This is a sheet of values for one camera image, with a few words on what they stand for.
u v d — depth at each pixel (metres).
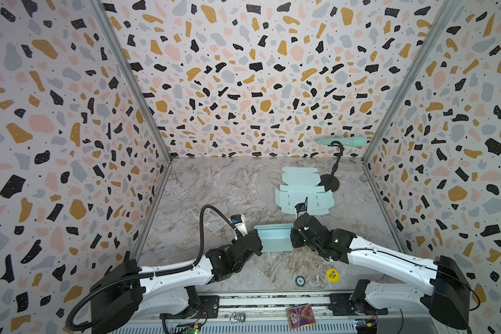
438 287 0.42
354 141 0.84
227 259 0.60
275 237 0.80
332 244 0.57
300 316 0.70
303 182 1.10
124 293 0.40
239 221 0.70
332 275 0.81
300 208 0.71
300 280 0.80
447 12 0.72
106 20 0.71
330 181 1.10
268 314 0.73
